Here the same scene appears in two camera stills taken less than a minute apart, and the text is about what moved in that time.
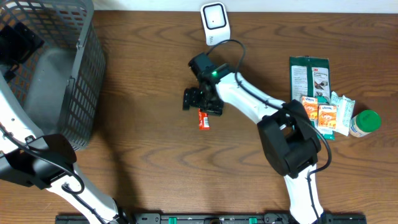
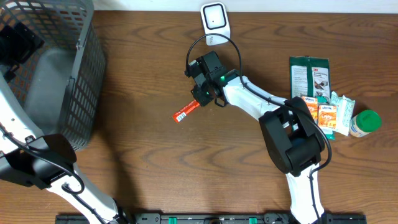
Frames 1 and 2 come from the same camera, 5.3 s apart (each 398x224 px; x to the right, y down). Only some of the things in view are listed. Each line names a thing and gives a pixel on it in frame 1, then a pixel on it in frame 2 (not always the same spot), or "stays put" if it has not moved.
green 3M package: x=310 y=78 stays put
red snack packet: x=204 y=120 to x=181 y=113
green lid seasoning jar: x=364 y=123 stays put
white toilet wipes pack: x=345 y=109 stays put
